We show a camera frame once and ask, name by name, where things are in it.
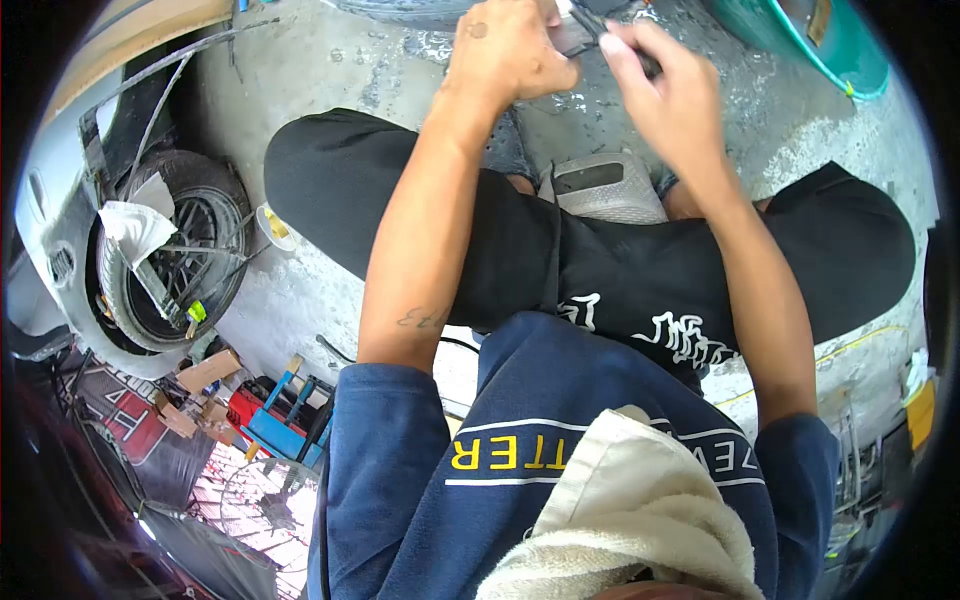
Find person's left hand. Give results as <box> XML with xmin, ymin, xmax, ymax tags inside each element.
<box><xmin>441</xmin><ymin>0</ymin><xmax>582</xmax><ymax>106</ymax></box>

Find person's right hand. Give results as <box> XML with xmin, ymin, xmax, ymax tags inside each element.
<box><xmin>598</xmin><ymin>18</ymin><xmax>727</xmax><ymax>180</ymax></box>

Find person's left fingers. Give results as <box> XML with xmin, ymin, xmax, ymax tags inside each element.
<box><xmin>525</xmin><ymin>0</ymin><xmax>565</xmax><ymax>33</ymax></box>

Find person's right fingers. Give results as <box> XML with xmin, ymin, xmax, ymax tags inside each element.
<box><xmin>611</xmin><ymin>18</ymin><xmax>721</xmax><ymax>85</ymax></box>

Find person's left thumb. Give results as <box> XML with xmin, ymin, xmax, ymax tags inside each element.
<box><xmin>540</xmin><ymin>46</ymin><xmax>582</xmax><ymax>95</ymax></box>

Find person's right thumb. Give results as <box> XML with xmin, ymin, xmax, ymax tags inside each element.
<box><xmin>598</xmin><ymin>31</ymin><xmax>639</xmax><ymax>102</ymax></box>

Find grey rubber strip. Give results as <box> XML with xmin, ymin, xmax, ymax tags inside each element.
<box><xmin>551</xmin><ymin>11</ymin><xmax>601</xmax><ymax>60</ymax></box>

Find black hand tool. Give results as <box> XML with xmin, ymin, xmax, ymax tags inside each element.
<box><xmin>568</xmin><ymin>0</ymin><xmax>665</xmax><ymax>80</ymax></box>

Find black tyre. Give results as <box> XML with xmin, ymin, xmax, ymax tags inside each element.
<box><xmin>322</xmin><ymin>0</ymin><xmax>481</xmax><ymax>24</ymax></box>

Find teal plastic basin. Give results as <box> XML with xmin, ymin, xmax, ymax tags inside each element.
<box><xmin>705</xmin><ymin>0</ymin><xmax>891</xmax><ymax>102</ymax></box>

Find person's legs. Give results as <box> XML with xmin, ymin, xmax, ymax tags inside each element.
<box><xmin>262</xmin><ymin>107</ymin><xmax>918</xmax><ymax>376</ymax></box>

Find small white bowl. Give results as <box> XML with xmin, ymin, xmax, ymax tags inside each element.
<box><xmin>255</xmin><ymin>202</ymin><xmax>299</xmax><ymax>253</ymax></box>

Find brown cardboard sheet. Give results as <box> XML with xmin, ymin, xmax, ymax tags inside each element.
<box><xmin>41</xmin><ymin>0</ymin><xmax>235</xmax><ymax>125</ymax></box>

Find white cloth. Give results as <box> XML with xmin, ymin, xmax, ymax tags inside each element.
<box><xmin>97</xmin><ymin>171</ymin><xmax>180</xmax><ymax>271</ymax></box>

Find red box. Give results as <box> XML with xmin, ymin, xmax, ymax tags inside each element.
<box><xmin>225</xmin><ymin>378</ymin><xmax>309</xmax><ymax>444</ymax></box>

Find brown cardboard box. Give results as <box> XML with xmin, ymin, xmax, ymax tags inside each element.
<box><xmin>174</xmin><ymin>348</ymin><xmax>243</xmax><ymax>396</ymax></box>

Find red and black banner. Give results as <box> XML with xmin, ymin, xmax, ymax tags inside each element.
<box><xmin>63</xmin><ymin>352</ymin><xmax>219</xmax><ymax>511</ymax></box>

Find yellow hose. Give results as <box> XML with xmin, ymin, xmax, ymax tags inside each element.
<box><xmin>712</xmin><ymin>324</ymin><xmax>910</xmax><ymax>410</ymax></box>

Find round wire fan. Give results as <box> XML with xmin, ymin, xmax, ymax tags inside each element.
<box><xmin>217</xmin><ymin>457</ymin><xmax>324</xmax><ymax>579</ymax></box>

